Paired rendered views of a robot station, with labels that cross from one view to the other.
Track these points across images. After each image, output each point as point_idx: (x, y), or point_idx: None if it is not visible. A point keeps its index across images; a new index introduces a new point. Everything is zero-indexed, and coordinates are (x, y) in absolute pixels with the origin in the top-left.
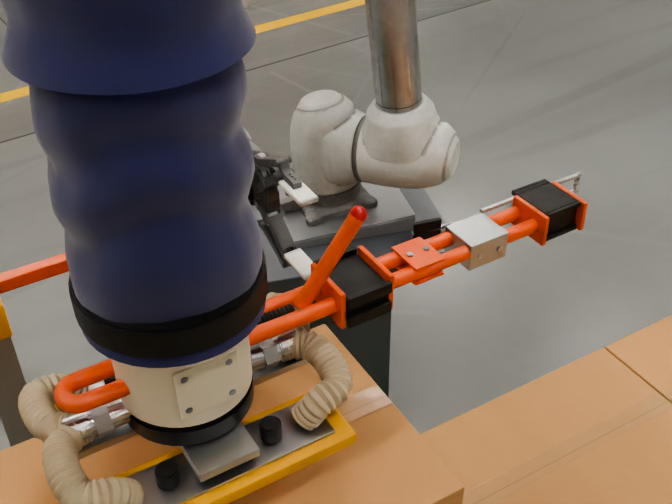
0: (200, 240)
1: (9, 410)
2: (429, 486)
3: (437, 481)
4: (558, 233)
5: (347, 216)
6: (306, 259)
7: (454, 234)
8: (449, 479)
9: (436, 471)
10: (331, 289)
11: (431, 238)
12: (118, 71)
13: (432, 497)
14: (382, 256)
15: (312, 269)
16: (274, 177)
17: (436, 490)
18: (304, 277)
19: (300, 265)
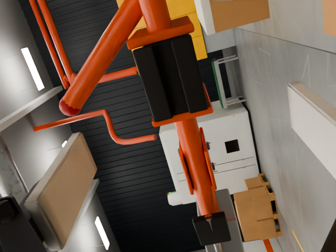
0: None
1: None
2: (329, 7)
3: (329, 17)
4: None
5: (65, 95)
6: (315, 148)
7: (198, 213)
8: (328, 27)
9: (335, 24)
10: (138, 31)
11: (196, 199)
12: None
13: (323, 1)
14: (178, 136)
15: (132, 38)
16: (0, 201)
17: (325, 9)
18: (289, 83)
19: (307, 114)
